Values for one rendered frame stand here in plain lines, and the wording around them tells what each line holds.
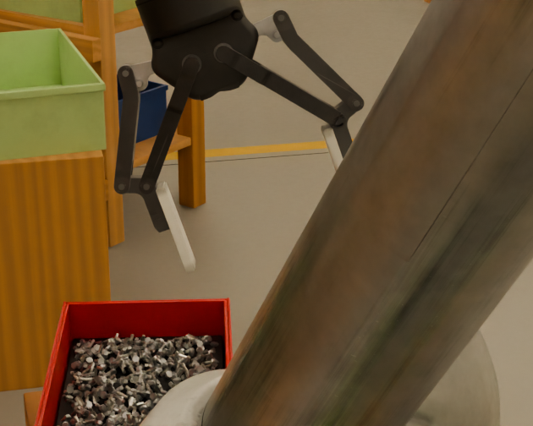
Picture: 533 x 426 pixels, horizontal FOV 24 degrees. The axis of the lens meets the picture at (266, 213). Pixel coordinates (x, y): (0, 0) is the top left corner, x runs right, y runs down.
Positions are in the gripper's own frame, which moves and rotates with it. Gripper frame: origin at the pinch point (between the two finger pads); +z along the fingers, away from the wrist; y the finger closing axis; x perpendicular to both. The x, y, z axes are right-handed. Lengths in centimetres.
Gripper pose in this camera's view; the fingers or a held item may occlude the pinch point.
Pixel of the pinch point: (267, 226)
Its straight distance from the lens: 96.6
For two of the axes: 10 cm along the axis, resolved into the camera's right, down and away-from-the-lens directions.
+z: 3.3, 9.2, 1.9
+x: 0.4, 1.9, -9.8
